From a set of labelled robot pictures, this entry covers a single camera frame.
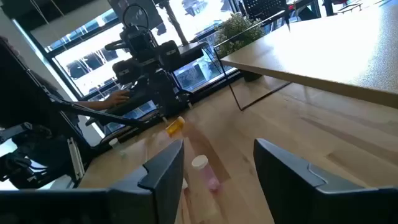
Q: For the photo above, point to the pink pill bottle white cap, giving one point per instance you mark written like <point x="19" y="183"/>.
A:
<point x="206" y="175"/>

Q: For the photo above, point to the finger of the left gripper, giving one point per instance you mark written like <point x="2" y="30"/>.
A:
<point x="169" y="56"/>
<point x="126" y="73"/>

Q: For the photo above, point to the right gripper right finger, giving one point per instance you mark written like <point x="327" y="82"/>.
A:
<point x="295" y="193"/>

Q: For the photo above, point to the green potted plant black pot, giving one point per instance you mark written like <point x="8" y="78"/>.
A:
<point x="236" y="31"/>

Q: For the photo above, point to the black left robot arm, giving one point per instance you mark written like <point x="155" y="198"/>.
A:
<point x="158" y="93"/>

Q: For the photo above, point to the black aluminium rig frame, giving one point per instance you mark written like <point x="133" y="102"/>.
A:
<point x="93" y="113"/>

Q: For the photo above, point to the large glass window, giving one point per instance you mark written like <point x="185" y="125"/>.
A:
<point x="93" y="59"/>

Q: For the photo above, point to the person's forearm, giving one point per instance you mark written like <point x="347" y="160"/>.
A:
<point x="90" y="105"/>

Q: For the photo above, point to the person's hand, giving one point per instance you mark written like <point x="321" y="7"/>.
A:
<point x="118" y="98"/>

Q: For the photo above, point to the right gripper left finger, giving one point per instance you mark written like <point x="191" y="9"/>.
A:
<point x="155" y="193"/>

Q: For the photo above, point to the orange pill bottle white cap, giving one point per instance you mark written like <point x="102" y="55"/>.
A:
<point x="174" y="127"/>

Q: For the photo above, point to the wooden shelf black metal frame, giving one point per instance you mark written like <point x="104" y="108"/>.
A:
<point x="311" y="53"/>

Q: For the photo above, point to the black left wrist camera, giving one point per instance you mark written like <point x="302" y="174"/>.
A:
<point x="136" y="40"/>

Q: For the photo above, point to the black office chair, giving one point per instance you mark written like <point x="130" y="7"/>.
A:
<point x="264" y="9"/>

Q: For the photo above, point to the person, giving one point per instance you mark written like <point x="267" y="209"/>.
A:
<point x="25" y="87"/>

